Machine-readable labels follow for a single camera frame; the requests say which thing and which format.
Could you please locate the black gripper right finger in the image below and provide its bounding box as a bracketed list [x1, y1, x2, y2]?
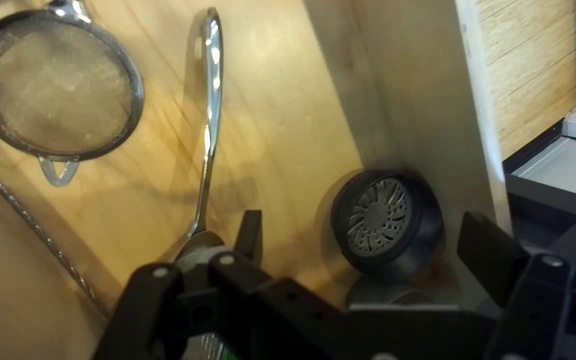
[457, 213, 573, 360]

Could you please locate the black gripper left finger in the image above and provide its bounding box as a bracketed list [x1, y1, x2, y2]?
[92, 262, 185, 360]

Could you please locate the small black bowl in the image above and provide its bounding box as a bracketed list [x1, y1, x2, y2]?
[329, 171, 443, 282]

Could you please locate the open wooden drawer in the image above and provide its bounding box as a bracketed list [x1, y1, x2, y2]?
[0, 0, 576, 360]

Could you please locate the metal mesh strainer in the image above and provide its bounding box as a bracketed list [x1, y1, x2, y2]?
[0, 0, 144, 187]

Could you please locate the long metal spoon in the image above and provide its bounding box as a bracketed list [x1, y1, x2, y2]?
[171, 9, 223, 262]

